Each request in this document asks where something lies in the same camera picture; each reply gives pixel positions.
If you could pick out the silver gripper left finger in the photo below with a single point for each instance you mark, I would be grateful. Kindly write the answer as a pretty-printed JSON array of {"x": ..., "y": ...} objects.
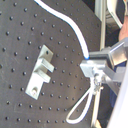
[{"x": 100, "y": 73}]

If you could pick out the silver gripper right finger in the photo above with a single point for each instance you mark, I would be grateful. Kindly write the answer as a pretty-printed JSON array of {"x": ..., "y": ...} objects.
[{"x": 115, "y": 55}]

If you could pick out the black perforated breadboard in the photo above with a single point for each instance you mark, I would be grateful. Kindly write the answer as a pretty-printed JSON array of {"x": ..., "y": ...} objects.
[{"x": 24, "y": 28}]

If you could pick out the white aluminium frame post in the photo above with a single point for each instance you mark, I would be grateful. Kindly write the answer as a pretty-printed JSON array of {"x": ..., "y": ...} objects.
[{"x": 100, "y": 12}]

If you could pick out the metal cable clip bracket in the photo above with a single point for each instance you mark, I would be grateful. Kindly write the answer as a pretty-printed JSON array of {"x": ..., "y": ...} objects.
[{"x": 39, "y": 74}]

